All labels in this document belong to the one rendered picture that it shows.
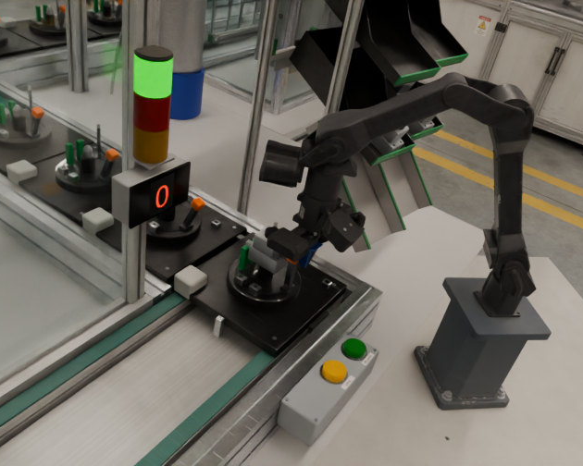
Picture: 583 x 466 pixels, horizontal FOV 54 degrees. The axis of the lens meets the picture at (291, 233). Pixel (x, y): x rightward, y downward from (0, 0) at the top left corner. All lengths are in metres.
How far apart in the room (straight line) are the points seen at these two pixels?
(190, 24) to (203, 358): 1.09
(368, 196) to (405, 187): 0.16
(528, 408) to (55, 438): 0.85
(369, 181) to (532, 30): 3.76
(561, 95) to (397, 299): 3.80
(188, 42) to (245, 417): 1.22
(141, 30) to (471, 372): 0.78
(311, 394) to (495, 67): 4.31
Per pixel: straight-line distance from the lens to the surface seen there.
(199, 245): 1.18
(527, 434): 1.20
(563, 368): 1.37
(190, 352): 1.04
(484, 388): 1.16
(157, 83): 0.80
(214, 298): 1.06
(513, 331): 1.06
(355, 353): 1.02
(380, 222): 1.28
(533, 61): 4.98
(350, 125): 0.85
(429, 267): 1.47
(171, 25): 1.83
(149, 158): 0.85
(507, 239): 0.98
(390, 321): 1.27
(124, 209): 0.87
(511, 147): 0.89
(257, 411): 0.92
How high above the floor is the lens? 1.69
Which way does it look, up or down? 35 degrees down
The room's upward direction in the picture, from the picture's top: 12 degrees clockwise
